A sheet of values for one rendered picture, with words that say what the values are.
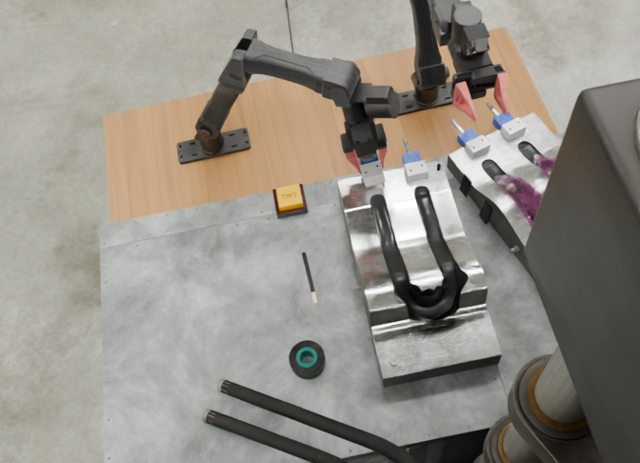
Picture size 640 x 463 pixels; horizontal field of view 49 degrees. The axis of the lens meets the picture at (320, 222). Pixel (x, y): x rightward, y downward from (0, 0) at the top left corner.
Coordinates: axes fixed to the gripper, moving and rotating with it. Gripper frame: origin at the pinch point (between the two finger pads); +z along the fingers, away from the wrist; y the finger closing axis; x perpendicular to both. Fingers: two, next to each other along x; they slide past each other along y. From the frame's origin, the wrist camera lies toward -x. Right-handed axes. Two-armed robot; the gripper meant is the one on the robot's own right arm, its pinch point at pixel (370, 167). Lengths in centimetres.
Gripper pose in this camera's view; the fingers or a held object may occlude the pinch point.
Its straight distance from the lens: 166.9
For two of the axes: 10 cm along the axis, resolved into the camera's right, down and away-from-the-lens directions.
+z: 2.6, 7.4, 6.2
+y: 9.6, -2.5, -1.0
